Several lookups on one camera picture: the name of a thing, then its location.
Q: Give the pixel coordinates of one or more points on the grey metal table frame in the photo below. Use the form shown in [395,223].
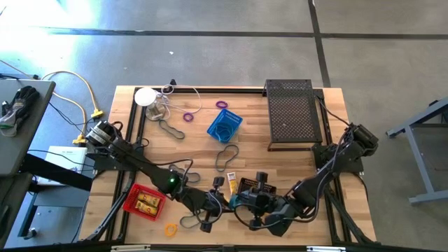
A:
[420,168]

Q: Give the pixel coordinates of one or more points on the black plastic basket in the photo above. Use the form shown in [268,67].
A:
[248,183]

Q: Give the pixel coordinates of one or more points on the silver metal bracket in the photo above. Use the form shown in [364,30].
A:
[129,248]
[325,249]

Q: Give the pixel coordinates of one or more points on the black perforated metal shelf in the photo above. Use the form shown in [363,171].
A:
[292,112]

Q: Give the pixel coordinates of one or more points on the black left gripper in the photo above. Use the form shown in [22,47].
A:
[206,204]

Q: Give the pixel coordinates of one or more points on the red plastic basket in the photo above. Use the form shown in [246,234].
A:
[130,203]

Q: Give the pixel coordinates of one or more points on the blue plastic basket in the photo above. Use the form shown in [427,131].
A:
[234,117]

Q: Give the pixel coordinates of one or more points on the black grey work gloves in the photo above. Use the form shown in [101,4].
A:
[21,105]

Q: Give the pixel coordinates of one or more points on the grey side table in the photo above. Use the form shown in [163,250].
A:
[14,154]

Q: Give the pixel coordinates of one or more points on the black side table beam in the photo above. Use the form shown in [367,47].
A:
[56,171]

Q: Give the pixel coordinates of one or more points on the white disc metal stand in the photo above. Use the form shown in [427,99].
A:
[145,96]

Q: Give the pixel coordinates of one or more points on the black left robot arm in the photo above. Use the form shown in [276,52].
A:
[147,168]

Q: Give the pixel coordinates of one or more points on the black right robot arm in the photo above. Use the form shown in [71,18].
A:
[325,175]

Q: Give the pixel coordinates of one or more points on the white flat box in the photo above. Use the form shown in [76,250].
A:
[66,154]

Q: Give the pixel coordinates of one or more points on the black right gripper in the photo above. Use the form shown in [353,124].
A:
[260,204]

